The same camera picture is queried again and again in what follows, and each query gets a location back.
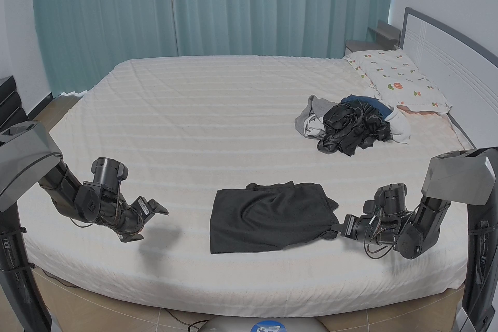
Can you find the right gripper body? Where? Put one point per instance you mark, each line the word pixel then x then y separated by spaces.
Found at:
pixel 352 227

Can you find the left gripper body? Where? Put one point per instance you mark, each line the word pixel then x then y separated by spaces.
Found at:
pixel 140 211

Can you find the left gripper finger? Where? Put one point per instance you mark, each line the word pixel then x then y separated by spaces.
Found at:
pixel 159 208

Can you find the black T-shirt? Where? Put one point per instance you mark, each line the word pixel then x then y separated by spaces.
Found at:
pixel 268 217

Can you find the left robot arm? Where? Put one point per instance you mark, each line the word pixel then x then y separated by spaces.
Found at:
pixel 46 175

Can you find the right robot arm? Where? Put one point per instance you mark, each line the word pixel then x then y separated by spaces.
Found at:
pixel 459 182

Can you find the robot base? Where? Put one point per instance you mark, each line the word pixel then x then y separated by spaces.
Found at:
pixel 264 324

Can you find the pile of clothes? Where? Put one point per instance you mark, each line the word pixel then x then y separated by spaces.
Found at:
pixel 350 124

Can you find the bed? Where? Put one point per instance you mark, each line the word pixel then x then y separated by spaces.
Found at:
pixel 233 120

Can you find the white printed pillow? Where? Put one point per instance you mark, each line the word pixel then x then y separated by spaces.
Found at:
pixel 400 81

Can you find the black chest of drawers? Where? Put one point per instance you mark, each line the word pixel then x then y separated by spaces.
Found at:
pixel 11 101

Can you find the grey bedside table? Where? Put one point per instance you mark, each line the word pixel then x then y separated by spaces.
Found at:
pixel 369 42

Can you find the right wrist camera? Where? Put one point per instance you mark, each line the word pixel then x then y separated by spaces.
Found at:
pixel 369 206

